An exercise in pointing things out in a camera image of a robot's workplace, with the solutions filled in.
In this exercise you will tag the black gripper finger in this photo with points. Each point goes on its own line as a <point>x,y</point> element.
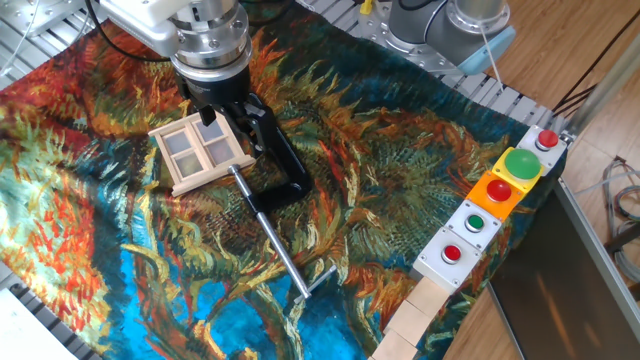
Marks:
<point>207,116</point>
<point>252,119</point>

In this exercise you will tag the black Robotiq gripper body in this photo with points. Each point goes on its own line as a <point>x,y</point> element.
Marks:
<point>215,87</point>

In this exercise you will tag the small wooden sliding window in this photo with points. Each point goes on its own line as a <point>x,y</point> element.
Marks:
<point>185,160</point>

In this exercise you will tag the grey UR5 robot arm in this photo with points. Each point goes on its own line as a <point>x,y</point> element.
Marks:
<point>210,35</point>

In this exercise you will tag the black C-clamp with silver screw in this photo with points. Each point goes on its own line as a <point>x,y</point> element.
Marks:
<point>280,240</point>

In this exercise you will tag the sunflower painting tablecloth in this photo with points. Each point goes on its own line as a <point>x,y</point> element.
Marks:
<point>375,150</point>

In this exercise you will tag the yellow clip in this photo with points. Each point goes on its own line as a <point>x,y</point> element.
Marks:
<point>366,6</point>

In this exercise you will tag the aluminium mounting plate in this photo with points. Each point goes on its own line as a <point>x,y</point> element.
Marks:
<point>45,12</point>

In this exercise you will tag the large grey box red button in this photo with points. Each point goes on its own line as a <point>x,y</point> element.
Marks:
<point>435,267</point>

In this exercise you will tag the grey box green button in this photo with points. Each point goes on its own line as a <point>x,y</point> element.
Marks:
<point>474,222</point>

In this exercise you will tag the light wooden block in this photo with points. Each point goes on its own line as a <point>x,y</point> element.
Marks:
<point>407,324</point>
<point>394,347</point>
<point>427,297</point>

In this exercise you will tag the orange box red button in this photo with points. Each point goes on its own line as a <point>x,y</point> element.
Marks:
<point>498,191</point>

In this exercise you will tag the yellow box green dome button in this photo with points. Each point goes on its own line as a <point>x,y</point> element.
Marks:
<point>522,164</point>

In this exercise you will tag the white paper sheet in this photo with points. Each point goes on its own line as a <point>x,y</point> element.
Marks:
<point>25,330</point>

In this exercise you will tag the small grey box red button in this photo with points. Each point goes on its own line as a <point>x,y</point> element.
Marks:
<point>547,139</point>

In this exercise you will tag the dark panel with aluminium frame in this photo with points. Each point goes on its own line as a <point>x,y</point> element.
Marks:
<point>550,280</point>

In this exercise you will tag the aluminium profile post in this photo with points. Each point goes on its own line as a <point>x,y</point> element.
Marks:
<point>605,85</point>

